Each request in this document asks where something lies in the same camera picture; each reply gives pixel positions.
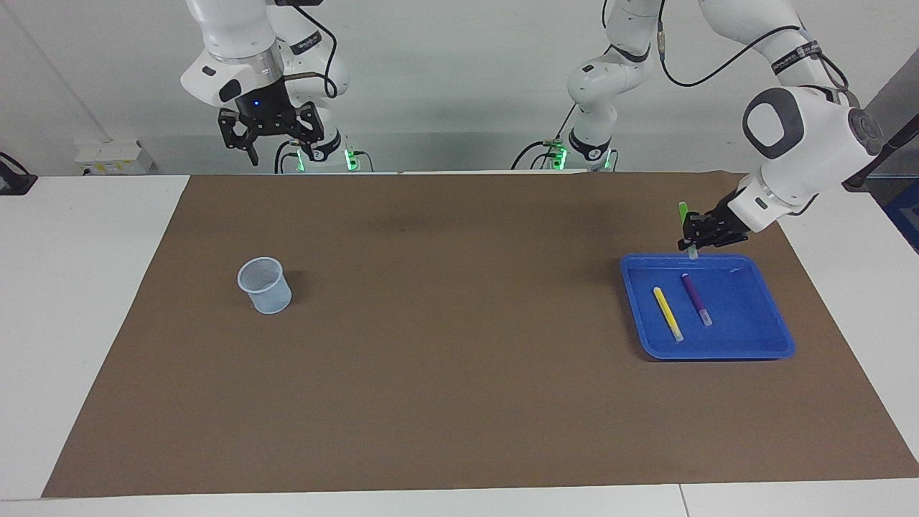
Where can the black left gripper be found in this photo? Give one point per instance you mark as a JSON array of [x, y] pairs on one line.
[[721, 219]]

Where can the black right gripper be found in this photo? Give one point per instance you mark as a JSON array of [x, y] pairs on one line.
[[269, 111]]

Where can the green pen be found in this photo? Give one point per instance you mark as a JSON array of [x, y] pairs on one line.
[[683, 210]]

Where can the purple pen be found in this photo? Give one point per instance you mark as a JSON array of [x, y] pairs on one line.
[[698, 300]]

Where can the yellow pen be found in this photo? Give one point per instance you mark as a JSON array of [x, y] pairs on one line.
[[668, 314]]

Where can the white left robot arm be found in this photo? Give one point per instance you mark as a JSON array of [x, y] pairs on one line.
[[804, 136]]

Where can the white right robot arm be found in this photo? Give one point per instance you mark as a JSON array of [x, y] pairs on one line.
[[237, 43]]

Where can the blue plastic tray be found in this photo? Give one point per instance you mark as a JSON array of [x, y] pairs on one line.
[[739, 323]]

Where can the translucent plastic cup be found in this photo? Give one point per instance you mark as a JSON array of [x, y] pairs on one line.
[[267, 298]]

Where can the black pole stand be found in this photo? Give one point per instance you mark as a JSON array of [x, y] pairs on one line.
[[883, 154]]

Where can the blue crate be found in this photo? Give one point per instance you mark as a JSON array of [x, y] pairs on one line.
[[906, 215]]

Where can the brown table mat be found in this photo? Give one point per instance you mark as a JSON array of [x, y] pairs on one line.
[[459, 373]]

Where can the white wall power box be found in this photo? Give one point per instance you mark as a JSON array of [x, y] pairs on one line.
[[115, 158]]

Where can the black clamp mount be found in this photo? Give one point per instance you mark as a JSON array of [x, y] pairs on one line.
[[14, 179]]

